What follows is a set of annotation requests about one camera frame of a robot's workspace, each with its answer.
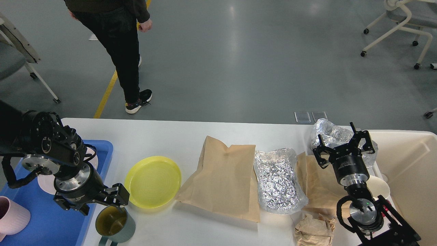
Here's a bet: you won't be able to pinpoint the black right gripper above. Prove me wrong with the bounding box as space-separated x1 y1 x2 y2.
313 122 376 187

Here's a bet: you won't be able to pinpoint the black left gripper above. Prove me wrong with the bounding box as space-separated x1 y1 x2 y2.
53 163 130 216

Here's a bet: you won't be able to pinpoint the dark green mug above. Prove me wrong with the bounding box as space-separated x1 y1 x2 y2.
95 206 136 246

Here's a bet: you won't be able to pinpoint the yellow round plate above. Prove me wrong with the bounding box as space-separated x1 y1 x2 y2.
124 156 182 209

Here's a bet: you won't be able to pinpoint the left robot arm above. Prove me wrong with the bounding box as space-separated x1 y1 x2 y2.
0 101 130 216

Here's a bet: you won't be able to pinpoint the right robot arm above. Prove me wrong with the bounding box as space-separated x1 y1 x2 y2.
312 122 421 246

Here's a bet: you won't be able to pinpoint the crumpled foil container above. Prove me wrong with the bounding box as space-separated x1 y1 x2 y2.
310 119 378 168

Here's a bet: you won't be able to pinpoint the white paper cup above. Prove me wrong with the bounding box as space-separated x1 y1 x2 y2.
366 175 390 201

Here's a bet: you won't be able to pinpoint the floor outlet cover plates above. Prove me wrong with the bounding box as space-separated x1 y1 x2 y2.
294 111 328 124

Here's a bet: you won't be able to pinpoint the beige plastic bin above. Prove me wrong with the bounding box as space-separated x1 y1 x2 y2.
370 130 437 246

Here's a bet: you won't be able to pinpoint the white round plate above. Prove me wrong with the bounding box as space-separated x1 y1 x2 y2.
37 145 99 195

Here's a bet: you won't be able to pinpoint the blue plastic tray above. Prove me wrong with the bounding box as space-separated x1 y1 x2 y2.
0 139 114 246

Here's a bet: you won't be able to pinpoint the crumpled brown paper ball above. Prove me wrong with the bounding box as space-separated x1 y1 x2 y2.
294 213 337 246

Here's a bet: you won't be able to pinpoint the pink mug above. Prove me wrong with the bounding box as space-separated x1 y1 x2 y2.
0 196 31 241

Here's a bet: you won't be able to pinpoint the large brown paper bag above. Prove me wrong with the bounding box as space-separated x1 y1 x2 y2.
176 136 260 222

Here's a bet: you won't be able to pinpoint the white office chair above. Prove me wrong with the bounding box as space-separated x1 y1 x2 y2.
360 0 437 70

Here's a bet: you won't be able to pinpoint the person in black pants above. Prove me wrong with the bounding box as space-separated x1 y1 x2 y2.
65 0 152 114

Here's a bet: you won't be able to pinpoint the grey chair left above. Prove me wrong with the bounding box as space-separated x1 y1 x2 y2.
0 14 61 104

